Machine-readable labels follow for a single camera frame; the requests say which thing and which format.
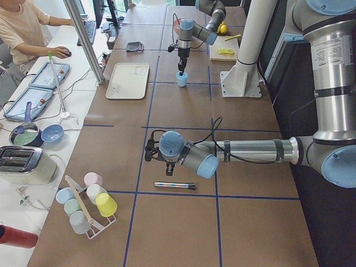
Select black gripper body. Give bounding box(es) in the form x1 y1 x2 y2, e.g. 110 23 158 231
178 47 190 66
165 159 176 169

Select light blue plastic cup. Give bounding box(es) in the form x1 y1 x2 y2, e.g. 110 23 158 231
176 72 188 87

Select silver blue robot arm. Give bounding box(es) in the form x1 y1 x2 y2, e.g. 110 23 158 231
152 1 355 188
177 0 226 76

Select yellow plastic cup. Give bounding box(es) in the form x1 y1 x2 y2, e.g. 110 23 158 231
95 192 118 217

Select white plastic cup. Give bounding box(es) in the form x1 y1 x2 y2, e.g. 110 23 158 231
86 184 107 205

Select pink plastic cup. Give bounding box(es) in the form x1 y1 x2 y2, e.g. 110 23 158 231
84 172 103 187

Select grey plastic cup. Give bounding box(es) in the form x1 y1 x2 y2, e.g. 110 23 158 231
70 210 91 234

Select mint green plastic cup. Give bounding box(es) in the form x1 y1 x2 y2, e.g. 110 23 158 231
64 199 82 217

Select blue plastic cup on rack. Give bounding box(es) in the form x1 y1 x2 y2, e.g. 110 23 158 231
55 187 75 205

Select pink bowl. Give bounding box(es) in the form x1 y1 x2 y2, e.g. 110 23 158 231
173 18 181 34

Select yellow lemon slices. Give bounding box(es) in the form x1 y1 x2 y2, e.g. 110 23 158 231
216 48 235 55

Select wooden cutting board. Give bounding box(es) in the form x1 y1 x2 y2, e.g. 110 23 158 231
209 36 239 61

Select grey folded cloth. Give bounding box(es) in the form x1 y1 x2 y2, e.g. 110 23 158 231
126 41 144 53

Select cream tray with bear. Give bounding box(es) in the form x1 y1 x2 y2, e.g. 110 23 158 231
106 63 149 100

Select yellow green plastic knife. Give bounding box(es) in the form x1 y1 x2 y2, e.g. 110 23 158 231
224 34 241 41

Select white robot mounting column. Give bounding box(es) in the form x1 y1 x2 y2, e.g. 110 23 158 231
220 0 278 98

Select black keyboard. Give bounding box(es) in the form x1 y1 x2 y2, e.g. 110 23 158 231
82 20 97 44

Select black monitor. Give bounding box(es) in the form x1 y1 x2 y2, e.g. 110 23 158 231
92 0 119 29

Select metal reacher grabber stick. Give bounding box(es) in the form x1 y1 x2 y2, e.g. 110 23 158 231
47 51 79 125

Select blue bowl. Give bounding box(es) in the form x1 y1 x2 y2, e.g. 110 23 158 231
41 124 64 143

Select blue teach pendant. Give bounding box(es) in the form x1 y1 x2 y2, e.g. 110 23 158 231
3 87 53 121
29 62 71 90

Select blue saucepan with lid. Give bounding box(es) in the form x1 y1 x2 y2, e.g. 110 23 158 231
9 101 43 147

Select cream toaster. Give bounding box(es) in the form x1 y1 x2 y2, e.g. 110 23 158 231
1 146 57 185

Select seated person in beige shirt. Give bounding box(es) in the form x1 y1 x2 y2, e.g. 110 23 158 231
1 1 73 75

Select red bottle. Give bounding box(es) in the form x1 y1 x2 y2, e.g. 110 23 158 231
1 225 38 249

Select white wire cup rack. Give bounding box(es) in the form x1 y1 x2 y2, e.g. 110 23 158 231
65 175 117 240

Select aluminium frame post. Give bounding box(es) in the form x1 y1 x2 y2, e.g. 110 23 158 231
63 0 105 85

